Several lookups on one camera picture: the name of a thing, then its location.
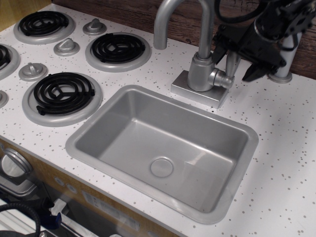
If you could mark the silver oven dial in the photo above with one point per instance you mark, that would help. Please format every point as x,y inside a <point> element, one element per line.
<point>14,167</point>

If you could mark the silver stove knob middle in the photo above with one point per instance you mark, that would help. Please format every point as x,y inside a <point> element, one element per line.
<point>66,48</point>

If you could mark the silver faucet lever handle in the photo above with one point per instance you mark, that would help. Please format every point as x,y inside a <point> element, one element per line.
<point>228,71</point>

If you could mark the grey support pole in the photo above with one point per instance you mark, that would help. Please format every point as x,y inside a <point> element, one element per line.
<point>288,51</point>

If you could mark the back right stove burner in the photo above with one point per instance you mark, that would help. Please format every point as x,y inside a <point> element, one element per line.
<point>117,52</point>

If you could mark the silver stove knob front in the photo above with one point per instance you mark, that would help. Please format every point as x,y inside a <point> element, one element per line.
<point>33,72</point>

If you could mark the back left stove burner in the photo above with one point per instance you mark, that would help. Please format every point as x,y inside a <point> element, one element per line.
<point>44,27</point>

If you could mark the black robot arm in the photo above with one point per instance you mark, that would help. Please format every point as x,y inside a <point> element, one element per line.
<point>262,35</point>

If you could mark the silver stove knob back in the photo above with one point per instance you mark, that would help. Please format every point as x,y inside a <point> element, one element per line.
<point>95,27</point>

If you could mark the front right stove burner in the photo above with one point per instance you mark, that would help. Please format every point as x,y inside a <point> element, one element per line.
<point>62,99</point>

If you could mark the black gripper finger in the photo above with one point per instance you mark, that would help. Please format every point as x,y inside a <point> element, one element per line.
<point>220,50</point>
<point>255,71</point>

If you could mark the silver toy faucet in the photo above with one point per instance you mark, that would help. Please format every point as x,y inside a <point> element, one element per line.
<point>203,83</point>

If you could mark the grey toy sink basin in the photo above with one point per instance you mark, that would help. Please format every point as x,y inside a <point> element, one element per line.
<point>186,158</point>

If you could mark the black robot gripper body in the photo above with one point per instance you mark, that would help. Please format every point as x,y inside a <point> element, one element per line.
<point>250,46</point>

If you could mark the silver stove knob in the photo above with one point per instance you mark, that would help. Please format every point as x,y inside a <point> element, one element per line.
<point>33,72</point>
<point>95,27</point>
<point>66,48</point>

